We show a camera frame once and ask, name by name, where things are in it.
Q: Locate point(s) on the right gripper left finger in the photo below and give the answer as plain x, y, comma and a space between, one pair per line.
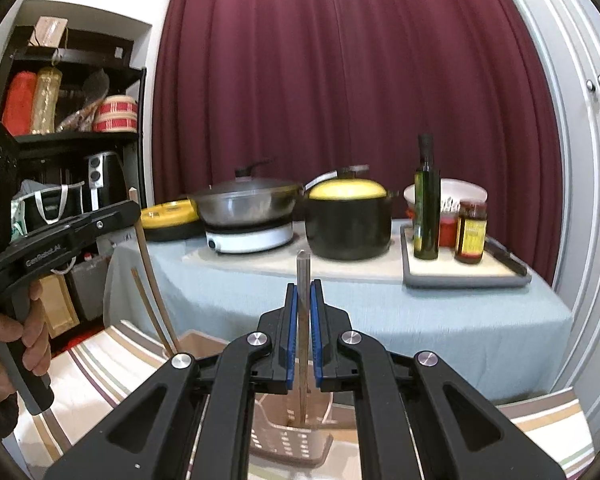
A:
191, 418

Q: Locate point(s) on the pink perforated utensil caddy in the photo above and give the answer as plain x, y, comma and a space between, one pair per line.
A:
277, 436

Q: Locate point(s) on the sauce jar yellow label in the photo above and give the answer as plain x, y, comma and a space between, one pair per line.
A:
471, 222

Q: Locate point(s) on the grey-blue tablecloth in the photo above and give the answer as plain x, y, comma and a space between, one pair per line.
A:
507, 342

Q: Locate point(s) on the beige placemat under cooker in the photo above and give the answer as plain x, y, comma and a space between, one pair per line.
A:
286, 261

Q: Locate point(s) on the person's left hand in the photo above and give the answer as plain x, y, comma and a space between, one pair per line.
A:
33, 332

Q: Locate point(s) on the black white tote bag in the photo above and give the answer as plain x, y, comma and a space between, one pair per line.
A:
38, 205

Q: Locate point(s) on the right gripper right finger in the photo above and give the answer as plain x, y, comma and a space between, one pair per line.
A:
415, 416

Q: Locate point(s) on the black kitchen knife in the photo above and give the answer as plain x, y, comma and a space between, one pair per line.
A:
501, 254

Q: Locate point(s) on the wooden chopstick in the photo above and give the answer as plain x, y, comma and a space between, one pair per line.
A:
156, 299
303, 342
151, 314

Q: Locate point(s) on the striped tablecloth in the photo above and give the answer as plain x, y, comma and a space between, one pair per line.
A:
93, 377

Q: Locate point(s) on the dark olive oil bottle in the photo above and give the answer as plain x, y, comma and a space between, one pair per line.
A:
427, 202

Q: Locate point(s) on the black pot yellow lid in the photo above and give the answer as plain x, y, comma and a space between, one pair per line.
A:
347, 216

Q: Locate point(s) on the dark red curtain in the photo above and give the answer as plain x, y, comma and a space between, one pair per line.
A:
308, 86

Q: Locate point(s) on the gold wrapped package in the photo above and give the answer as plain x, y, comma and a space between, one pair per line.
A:
45, 99

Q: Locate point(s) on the red container behind bottle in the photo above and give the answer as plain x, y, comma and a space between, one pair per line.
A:
447, 232

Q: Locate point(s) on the white induction cooker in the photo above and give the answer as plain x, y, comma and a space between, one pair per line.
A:
249, 239

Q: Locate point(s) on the black wok with lid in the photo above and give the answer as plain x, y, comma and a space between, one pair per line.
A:
248, 200

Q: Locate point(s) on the red bag on shelf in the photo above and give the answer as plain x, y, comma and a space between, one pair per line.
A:
17, 111

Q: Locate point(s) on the white double-door cabinet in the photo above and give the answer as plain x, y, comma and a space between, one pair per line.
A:
567, 36

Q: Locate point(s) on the black air fryer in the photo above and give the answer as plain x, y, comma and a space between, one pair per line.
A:
105, 180

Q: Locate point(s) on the black storage shelf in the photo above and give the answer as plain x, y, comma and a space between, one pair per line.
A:
72, 156

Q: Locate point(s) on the red white round box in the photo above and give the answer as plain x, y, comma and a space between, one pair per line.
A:
116, 113

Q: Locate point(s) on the yellow black electric griddle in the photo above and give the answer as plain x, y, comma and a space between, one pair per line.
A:
169, 222

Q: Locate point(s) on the grey cutting board tray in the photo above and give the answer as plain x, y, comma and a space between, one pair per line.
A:
447, 273

